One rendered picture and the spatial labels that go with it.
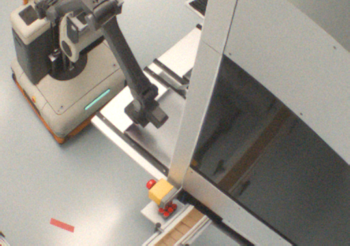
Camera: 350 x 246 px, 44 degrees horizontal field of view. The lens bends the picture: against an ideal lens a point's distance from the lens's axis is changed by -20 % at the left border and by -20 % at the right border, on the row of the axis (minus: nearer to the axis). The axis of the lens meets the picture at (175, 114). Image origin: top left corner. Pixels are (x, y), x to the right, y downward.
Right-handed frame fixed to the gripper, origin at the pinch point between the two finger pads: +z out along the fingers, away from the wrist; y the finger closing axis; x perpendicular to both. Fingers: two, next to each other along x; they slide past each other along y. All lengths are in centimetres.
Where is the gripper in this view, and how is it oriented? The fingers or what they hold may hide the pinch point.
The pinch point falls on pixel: (135, 121)
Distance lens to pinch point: 201.7
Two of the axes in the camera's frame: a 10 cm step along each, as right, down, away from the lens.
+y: 7.3, 6.8, -1.1
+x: 6.5, -6.3, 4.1
